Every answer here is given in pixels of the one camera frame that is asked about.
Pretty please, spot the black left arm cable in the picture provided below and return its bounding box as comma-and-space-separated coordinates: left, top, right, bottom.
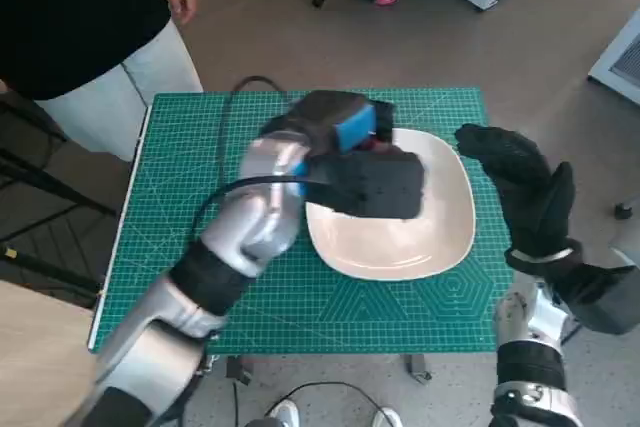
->
191, 75, 326, 244

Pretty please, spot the grey furniture piece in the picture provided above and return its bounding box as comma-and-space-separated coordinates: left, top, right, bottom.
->
610, 245, 640, 273

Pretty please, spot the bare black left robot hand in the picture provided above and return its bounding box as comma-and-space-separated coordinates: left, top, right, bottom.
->
292, 90, 396, 153

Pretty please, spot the green cutting mat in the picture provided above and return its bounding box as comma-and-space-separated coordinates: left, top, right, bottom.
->
88, 88, 506, 354

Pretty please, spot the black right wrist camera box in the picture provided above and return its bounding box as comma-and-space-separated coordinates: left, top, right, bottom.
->
549, 264, 639, 336

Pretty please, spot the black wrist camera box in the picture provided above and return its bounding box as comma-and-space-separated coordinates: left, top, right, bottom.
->
549, 264, 639, 336
305, 149, 427, 222

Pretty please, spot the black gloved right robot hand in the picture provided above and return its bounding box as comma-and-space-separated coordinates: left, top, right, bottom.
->
453, 122, 576, 261

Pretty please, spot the white shoe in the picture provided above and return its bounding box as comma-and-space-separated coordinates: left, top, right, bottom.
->
269, 400, 300, 427
372, 407, 402, 427

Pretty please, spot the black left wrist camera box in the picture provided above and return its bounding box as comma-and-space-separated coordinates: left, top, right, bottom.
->
305, 149, 427, 222

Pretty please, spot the white appliance with grille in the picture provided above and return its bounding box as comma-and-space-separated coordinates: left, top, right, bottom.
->
587, 11, 640, 108

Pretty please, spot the light wooden desk top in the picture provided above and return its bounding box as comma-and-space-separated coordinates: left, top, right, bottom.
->
0, 279, 101, 427

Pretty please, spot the black floor cable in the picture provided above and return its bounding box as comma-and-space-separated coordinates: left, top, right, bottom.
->
259, 380, 386, 427

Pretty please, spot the black metal rack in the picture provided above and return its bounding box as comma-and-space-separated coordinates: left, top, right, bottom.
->
0, 91, 121, 308

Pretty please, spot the white square plate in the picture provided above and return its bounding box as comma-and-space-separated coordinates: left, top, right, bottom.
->
304, 128, 476, 282

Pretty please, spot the grey table leg bracket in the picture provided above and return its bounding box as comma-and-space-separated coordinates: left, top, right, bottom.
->
405, 354, 432, 386
225, 355, 251, 387

